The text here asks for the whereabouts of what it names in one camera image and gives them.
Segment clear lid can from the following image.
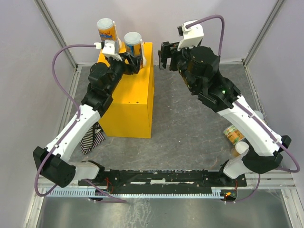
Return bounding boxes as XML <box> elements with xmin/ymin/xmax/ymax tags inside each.
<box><xmin>254</xmin><ymin>110</ymin><xmax>265</xmax><ymax>122</ymax></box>

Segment purple cable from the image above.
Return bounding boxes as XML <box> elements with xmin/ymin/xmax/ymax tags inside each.
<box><xmin>185</xmin><ymin>14</ymin><xmax>300</xmax><ymax>202</ymax></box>
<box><xmin>34</xmin><ymin>44</ymin><xmax>105</xmax><ymax>197</ymax></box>

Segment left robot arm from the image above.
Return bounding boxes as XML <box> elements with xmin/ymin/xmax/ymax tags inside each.
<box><xmin>33</xmin><ymin>52</ymin><xmax>142</xmax><ymax>188</ymax></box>

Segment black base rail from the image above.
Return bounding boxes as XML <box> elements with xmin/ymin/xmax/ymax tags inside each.
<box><xmin>91</xmin><ymin>166</ymin><xmax>247</xmax><ymax>194</ymax></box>

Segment green label can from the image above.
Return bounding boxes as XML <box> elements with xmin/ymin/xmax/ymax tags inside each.
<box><xmin>223</xmin><ymin>125</ymin><xmax>245</xmax><ymax>145</ymax></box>

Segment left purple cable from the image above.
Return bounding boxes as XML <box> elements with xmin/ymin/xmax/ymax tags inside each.
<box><xmin>34</xmin><ymin>44</ymin><xmax>105</xmax><ymax>197</ymax></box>

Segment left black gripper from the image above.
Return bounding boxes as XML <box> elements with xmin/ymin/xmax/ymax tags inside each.
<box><xmin>105</xmin><ymin>52</ymin><xmax>142</xmax><ymax>95</ymax></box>

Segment yellow shelf cabinet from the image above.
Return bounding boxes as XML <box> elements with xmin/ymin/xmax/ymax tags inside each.
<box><xmin>99</xmin><ymin>42</ymin><xmax>154</xmax><ymax>138</ymax></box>

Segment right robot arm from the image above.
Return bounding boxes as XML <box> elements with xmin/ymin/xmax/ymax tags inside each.
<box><xmin>158</xmin><ymin>41</ymin><xmax>291</xmax><ymax>186</ymax></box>

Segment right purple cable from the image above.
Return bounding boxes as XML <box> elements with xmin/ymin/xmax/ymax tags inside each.
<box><xmin>185</xmin><ymin>14</ymin><xmax>300</xmax><ymax>202</ymax></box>

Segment light blue cable duct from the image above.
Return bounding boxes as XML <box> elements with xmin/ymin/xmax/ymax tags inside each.
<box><xmin>47</xmin><ymin>187</ymin><xmax>238</xmax><ymax>200</ymax></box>

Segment orange can white lid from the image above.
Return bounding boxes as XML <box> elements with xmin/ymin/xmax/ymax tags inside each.
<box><xmin>231</xmin><ymin>141</ymin><xmax>249</xmax><ymax>157</ymax></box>

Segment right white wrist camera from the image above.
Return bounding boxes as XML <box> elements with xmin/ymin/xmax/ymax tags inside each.
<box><xmin>177</xmin><ymin>20</ymin><xmax>204</xmax><ymax>51</ymax></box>

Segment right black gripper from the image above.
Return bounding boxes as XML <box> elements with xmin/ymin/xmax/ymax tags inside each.
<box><xmin>158</xmin><ymin>42</ymin><xmax>201</xmax><ymax>93</ymax></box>

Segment striped black white cloth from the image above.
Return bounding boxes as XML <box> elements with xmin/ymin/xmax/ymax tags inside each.
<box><xmin>80</xmin><ymin>122</ymin><xmax>105</xmax><ymax>155</ymax></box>

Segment blue orange can with spoon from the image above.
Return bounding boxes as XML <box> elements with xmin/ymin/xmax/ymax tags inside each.
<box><xmin>124</xmin><ymin>31</ymin><xmax>147</xmax><ymax>68</ymax></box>

